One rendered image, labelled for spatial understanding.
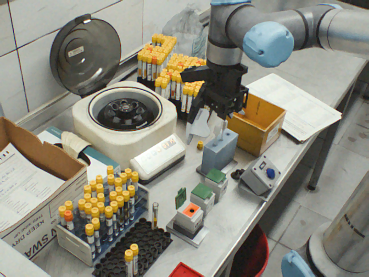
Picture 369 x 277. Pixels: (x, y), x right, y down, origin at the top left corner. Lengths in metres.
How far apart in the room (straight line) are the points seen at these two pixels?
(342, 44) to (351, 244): 0.32
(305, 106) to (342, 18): 0.74
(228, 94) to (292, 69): 0.81
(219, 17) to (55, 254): 0.61
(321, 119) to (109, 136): 0.69
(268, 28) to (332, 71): 1.02
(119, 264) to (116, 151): 0.29
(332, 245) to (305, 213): 1.67
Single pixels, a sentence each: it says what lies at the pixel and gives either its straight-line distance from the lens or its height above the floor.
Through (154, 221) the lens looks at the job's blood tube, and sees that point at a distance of 0.99.
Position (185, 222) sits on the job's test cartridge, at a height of 0.93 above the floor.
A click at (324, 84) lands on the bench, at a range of 1.66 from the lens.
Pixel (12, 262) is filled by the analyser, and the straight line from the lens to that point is 0.66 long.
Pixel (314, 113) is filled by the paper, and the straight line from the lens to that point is 1.46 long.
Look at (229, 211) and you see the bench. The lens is 1.10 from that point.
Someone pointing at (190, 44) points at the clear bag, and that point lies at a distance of 1.55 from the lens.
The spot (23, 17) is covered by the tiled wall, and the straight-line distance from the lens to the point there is 1.18.
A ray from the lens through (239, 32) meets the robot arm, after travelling 0.78.
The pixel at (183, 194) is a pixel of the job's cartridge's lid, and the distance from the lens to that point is 0.99.
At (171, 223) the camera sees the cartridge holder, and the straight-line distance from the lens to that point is 1.04.
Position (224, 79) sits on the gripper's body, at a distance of 0.91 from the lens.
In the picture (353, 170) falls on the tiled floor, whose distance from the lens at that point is 2.72.
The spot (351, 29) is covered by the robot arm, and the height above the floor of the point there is 1.41.
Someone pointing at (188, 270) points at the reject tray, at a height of 0.88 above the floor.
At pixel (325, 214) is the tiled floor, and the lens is 2.40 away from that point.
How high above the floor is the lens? 1.70
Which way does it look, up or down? 40 degrees down
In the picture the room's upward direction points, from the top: 6 degrees clockwise
